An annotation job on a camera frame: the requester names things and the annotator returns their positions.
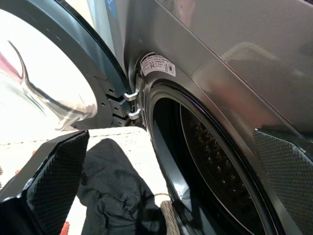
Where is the black garment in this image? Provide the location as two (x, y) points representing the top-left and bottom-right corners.
(77, 138), (170, 235)

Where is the pale woven basket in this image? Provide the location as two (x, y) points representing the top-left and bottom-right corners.
(0, 126), (178, 235)

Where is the round glass washing machine door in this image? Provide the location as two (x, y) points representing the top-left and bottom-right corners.
(0, 0), (132, 132)

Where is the grey washing machine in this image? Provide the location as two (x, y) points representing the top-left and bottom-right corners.
(105, 0), (313, 235)

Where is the silver door hinge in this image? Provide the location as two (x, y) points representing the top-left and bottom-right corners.
(128, 109), (142, 120)
(122, 88), (140, 101)

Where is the white warning label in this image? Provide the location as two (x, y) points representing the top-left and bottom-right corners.
(139, 54), (177, 78)

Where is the blue and white code sticker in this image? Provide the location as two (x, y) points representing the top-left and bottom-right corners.
(105, 0), (120, 16)

